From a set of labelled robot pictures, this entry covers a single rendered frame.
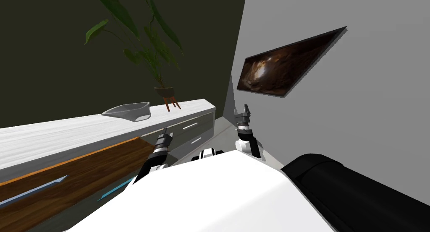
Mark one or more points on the white sideboard cabinet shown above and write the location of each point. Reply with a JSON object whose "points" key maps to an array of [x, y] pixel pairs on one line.
{"points": [[50, 138]]}

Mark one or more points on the grey drawer front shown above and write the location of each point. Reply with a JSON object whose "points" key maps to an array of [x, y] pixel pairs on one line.
{"points": [[198, 119]]}

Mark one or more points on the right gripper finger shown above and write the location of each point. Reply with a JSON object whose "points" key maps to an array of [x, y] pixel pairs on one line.
{"points": [[235, 112], [247, 110]]}

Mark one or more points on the grey bowl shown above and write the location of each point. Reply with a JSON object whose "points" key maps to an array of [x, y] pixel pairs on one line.
{"points": [[129, 112]]}

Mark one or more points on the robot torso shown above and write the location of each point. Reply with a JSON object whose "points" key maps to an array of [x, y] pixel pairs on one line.
{"points": [[215, 198]]}

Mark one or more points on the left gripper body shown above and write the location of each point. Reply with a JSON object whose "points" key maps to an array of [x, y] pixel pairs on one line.
{"points": [[164, 138]]}

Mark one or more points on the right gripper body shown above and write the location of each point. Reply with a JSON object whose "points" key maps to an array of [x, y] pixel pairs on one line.
{"points": [[242, 119]]}

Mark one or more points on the dark brown wall picture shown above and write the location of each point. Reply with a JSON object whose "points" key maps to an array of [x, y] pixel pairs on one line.
{"points": [[282, 66]]}

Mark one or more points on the green potted plant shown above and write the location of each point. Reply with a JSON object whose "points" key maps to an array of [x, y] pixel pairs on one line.
{"points": [[158, 57]]}

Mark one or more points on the brown wooden drawer front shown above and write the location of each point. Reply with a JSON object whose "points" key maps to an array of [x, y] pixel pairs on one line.
{"points": [[84, 175]]}

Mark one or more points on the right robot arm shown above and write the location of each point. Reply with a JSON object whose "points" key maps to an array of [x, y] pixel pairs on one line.
{"points": [[352, 195]]}

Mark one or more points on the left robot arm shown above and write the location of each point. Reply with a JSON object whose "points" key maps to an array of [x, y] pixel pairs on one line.
{"points": [[158, 154]]}

